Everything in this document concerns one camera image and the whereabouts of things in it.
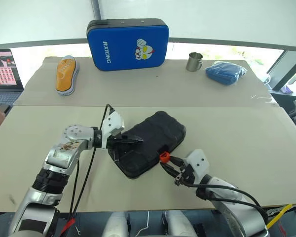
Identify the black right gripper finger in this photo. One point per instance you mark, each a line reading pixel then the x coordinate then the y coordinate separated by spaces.
pixel 177 161
pixel 170 170

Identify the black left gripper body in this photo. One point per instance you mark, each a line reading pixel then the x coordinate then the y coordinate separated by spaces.
pixel 112 143

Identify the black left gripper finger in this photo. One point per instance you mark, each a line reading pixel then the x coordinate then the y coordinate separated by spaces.
pixel 133 138
pixel 128 145

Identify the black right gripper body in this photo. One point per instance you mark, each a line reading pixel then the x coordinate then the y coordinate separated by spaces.
pixel 187 174

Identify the black plastic tool case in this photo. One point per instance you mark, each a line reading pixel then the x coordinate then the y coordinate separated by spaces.
pixel 150 138

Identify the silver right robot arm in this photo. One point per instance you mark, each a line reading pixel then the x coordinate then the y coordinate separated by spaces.
pixel 236 214

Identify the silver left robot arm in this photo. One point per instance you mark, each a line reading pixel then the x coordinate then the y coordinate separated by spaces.
pixel 61 158

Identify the blue RXIDNG carry case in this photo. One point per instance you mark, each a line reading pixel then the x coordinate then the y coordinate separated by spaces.
pixel 125 49

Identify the silver rounded shape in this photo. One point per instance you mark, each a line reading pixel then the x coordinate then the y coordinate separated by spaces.
pixel 116 225
pixel 177 225

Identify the yellow white sneaker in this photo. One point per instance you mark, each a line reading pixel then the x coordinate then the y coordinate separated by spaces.
pixel 66 79

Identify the steel mug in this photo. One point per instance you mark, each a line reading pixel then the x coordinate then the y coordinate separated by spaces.
pixel 192 63

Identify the blue cloth in plastic bag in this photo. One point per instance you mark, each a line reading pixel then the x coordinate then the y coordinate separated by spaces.
pixel 223 74

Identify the open laptop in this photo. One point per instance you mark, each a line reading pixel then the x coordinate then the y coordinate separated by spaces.
pixel 2 71

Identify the dark slanted panel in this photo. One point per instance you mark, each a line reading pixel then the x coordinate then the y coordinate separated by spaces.
pixel 283 70

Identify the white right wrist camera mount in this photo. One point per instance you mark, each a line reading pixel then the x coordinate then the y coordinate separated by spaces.
pixel 198 161

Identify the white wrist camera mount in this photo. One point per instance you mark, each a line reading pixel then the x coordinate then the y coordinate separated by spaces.
pixel 198 161
pixel 112 123

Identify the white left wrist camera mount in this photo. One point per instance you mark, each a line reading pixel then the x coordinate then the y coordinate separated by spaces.
pixel 112 123

